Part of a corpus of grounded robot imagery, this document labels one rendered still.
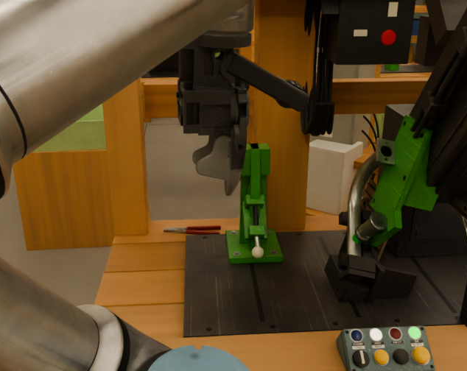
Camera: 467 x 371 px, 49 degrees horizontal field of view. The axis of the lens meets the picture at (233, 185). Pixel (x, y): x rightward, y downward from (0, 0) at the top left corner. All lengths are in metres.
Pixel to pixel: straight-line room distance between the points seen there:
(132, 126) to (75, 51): 1.05
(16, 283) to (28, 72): 0.24
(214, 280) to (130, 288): 0.19
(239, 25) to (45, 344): 0.39
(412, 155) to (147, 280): 0.65
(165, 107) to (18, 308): 1.00
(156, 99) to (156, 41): 1.08
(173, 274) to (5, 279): 0.82
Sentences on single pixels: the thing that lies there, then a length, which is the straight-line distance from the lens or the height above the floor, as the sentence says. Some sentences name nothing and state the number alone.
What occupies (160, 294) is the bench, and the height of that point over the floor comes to 0.88.
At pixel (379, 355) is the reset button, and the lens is 0.96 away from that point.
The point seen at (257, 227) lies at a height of 1.00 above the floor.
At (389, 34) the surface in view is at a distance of 1.25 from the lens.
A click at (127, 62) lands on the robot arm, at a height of 1.49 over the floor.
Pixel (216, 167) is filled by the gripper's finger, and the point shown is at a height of 1.31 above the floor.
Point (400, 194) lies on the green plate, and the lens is 1.06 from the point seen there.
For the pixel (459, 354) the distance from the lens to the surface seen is 1.07.
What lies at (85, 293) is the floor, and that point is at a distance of 2.87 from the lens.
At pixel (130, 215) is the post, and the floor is 0.94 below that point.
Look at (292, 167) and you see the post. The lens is 1.38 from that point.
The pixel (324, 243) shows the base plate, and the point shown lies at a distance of 1.36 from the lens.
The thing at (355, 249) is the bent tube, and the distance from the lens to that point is 1.14.
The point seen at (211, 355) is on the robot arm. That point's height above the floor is 1.17.
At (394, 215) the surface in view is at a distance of 1.06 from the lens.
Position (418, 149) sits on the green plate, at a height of 1.23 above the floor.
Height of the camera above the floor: 1.54
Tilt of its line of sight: 22 degrees down
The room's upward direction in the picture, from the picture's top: straight up
